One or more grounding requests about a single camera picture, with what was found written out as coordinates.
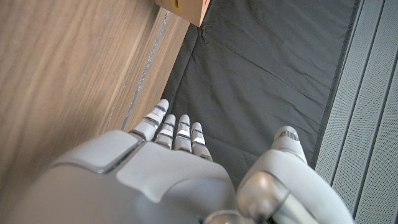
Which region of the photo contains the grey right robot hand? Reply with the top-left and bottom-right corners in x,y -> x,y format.
0,98 -> 355,224

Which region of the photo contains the wooden box with red slot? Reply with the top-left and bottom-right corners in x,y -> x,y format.
154,0 -> 211,28

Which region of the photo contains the black curtain backdrop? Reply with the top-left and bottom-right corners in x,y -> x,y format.
161,0 -> 361,190

